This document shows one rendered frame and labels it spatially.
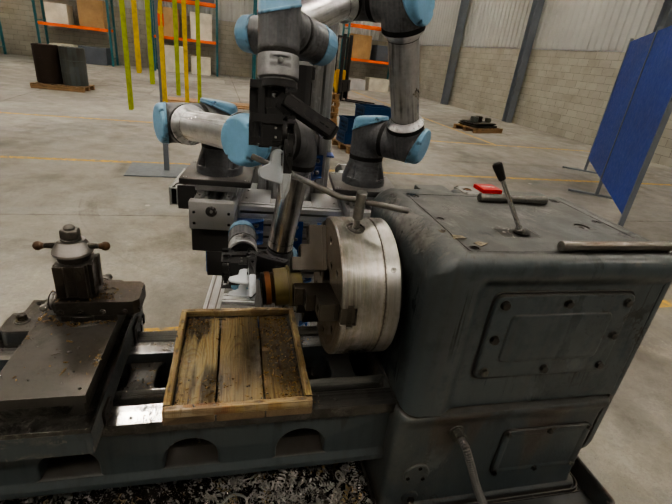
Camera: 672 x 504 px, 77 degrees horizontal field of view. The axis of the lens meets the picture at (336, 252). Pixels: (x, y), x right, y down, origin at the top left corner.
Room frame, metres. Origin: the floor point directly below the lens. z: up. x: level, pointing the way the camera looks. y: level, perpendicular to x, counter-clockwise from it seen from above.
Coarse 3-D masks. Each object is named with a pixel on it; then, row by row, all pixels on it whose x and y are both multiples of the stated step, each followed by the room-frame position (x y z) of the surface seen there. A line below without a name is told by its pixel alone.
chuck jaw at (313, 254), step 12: (312, 228) 0.91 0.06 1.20; (324, 228) 0.92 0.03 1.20; (312, 240) 0.89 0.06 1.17; (324, 240) 0.90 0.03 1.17; (300, 252) 0.88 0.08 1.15; (312, 252) 0.88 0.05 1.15; (324, 252) 0.88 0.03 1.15; (300, 264) 0.86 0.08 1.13; (312, 264) 0.86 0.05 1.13; (324, 264) 0.87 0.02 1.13
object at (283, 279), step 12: (264, 276) 0.81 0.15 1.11; (276, 276) 0.81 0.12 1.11; (288, 276) 0.81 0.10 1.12; (300, 276) 0.83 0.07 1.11; (264, 288) 0.79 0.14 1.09; (276, 288) 0.79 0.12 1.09; (288, 288) 0.80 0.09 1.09; (264, 300) 0.79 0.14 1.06; (276, 300) 0.79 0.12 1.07; (288, 300) 0.80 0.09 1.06
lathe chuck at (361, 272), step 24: (336, 216) 0.92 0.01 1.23; (336, 240) 0.81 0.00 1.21; (360, 240) 0.81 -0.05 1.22; (336, 264) 0.79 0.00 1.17; (360, 264) 0.76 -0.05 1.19; (384, 264) 0.78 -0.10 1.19; (336, 288) 0.77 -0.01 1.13; (360, 288) 0.74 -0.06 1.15; (384, 288) 0.75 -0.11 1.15; (360, 312) 0.72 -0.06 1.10; (384, 312) 0.73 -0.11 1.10; (336, 336) 0.72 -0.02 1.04; (360, 336) 0.73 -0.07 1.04
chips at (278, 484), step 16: (336, 464) 0.81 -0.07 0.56; (352, 464) 0.79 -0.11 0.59; (192, 480) 0.70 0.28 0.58; (208, 480) 0.72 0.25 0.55; (224, 480) 0.73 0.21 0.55; (240, 480) 0.73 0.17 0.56; (256, 480) 0.73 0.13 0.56; (272, 480) 0.72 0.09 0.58; (288, 480) 0.74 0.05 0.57; (304, 480) 0.75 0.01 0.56; (320, 480) 0.73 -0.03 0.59; (336, 480) 0.77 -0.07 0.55; (352, 480) 0.77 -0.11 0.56; (48, 496) 0.63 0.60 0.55; (64, 496) 0.62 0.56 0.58; (80, 496) 0.64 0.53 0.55; (96, 496) 0.65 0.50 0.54; (112, 496) 0.66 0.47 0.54; (128, 496) 0.66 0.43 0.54; (144, 496) 0.67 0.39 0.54; (160, 496) 0.67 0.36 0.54; (176, 496) 0.68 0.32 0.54; (192, 496) 0.67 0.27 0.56; (208, 496) 0.67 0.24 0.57; (224, 496) 0.69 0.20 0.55; (240, 496) 0.69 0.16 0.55; (256, 496) 0.69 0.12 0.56; (272, 496) 0.69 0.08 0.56; (288, 496) 0.70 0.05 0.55; (304, 496) 0.71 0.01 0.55; (320, 496) 0.72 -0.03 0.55; (336, 496) 0.72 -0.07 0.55; (352, 496) 0.70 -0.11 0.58; (368, 496) 0.73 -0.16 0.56
